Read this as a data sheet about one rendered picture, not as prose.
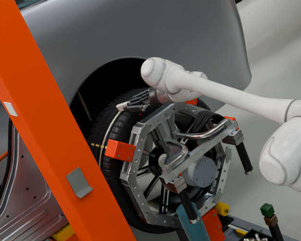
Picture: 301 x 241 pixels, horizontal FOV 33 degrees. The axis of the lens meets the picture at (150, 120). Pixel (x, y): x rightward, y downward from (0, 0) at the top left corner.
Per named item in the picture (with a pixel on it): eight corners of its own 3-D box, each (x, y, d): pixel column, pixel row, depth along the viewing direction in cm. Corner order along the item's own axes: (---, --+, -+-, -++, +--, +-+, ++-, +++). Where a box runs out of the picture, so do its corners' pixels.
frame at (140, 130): (234, 178, 250) (196, 81, 230) (243, 180, 245) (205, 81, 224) (153, 247, 226) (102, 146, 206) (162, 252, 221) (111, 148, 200)
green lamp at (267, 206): (268, 209, 211) (265, 202, 209) (275, 212, 208) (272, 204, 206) (262, 215, 209) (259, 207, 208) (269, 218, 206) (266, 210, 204)
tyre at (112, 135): (188, 216, 270) (201, 92, 266) (219, 229, 250) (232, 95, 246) (76, 226, 232) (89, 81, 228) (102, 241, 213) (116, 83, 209)
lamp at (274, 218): (271, 219, 213) (268, 211, 211) (279, 221, 209) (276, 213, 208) (265, 224, 211) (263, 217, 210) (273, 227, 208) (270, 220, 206)
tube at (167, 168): (170, 143, 218) (161, 122, 214) (199, 149, 202) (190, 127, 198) (140, 166, 210) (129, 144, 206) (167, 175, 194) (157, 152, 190)
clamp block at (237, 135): (230, 136, 219) (226, 126, 217) (245, 139, 212) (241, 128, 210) (221, 143, 217) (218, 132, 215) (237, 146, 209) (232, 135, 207)
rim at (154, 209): (178, 202, 265) (188, 106, 261) (208, 214, 246) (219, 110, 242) (93, 208, 236) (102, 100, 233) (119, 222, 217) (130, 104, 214)
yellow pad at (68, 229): (72, 218, 257) (68, 210, 255) (85, 225, 245) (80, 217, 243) (49, 235, 250) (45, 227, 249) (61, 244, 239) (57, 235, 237)
